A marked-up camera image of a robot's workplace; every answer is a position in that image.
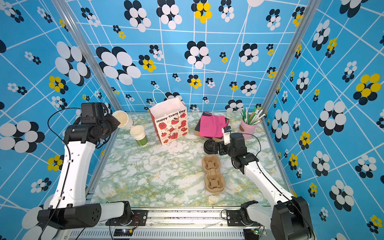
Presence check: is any black coffee cup lid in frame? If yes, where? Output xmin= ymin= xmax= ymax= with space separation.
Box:
xmin=204 ymin=140 xmax=216 ymax=155

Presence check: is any red white gift bag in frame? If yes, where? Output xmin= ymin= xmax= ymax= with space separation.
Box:
xmin=149 ymin=89 xmax=189 ymax=145

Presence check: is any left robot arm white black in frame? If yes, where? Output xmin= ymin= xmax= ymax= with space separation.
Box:
xmin=37 ymin=103 xmax=133 ymax=230

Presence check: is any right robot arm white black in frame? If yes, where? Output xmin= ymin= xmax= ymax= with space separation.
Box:
xmin=205 ymin=133 xmax=316 ymax=240

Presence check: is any pink napkin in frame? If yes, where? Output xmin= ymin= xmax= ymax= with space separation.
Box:
xmin=200 ymin=115 xmax=228 ymax=138

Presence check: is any green white paper cup stack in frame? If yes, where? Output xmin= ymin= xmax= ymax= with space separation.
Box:
xmin=130 ymin=125 xmax=148 ymax=147

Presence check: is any pink straw holder cup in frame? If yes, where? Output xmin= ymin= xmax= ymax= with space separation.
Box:
xmin=239 ymin=120 xmax=256 ymax=140

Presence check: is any brown cardboard cup carrier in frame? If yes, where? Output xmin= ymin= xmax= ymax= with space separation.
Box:
xmin=202 ymin=155 xmax=226 ymax=194

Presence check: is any white green straws bundle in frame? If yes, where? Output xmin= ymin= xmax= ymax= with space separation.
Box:
xmin=241 ymin=107 xmax=266 ymax=126

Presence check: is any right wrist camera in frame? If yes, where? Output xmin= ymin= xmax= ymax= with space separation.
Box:
xmin=222 ymin=126 xmax=232 ymax=145

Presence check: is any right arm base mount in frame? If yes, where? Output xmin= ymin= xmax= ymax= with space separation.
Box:
xmin=222 ymin=210 xmax=263 ymax=228

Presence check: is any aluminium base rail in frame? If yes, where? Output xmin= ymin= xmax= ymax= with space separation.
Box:
xmin=56 ymin=207 xmax=276 ymax=240

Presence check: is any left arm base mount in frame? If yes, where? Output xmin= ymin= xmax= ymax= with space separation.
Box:
xmin=106 ymin=209 xmax=149 ymax=228

